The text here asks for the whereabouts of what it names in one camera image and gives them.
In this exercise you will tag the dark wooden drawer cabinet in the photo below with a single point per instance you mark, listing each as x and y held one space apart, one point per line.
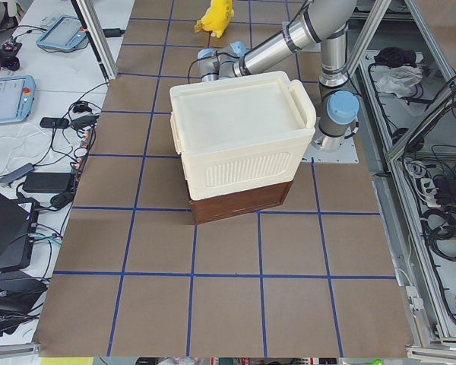
238 203

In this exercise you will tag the cream plastic storage box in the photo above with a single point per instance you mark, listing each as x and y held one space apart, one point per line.
213 173

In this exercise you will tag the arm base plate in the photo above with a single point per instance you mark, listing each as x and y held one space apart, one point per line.
329 150

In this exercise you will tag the yellow plush toy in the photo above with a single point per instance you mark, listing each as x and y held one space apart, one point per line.
216 18

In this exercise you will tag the aluminium frame post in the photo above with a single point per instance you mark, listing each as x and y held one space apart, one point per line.
90 22

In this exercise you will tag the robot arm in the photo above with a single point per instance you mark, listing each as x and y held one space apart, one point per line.
308 42

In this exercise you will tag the black power adapter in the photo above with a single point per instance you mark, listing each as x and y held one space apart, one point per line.
46 182

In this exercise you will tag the near teach pendant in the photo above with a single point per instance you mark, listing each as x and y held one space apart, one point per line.
16 98

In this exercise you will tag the teach pendant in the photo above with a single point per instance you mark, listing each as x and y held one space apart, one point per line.
16 98
65 35

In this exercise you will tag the black laptop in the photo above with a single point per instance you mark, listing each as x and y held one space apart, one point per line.
18 219

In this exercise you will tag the far teach pendant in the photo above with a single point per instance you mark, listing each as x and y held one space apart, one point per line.
65 35

